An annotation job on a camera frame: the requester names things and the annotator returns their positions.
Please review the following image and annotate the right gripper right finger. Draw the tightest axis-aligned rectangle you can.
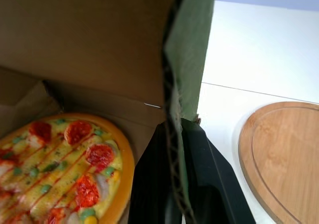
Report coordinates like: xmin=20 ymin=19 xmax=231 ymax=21
xmin=179 ymin=117 xmax=256 ymax=224

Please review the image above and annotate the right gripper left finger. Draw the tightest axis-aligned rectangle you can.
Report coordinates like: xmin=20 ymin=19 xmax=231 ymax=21
xmin=129 ymin=121 xmax=183 ymax=224

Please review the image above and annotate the toy pizza with toppings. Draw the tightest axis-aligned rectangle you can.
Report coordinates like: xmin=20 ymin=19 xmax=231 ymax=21
xmin=0 ymin=113 xmax=136 ymax=224

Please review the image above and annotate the round wooden pizza peel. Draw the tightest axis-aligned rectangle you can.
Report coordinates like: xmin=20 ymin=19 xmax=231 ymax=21
xmin=238 ymin=101 xmax=319 ymax=224

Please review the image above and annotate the green cardboard pizza box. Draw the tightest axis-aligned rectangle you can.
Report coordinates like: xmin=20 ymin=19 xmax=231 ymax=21
xmin=0 ymin=0 xmax=218 ymax=224

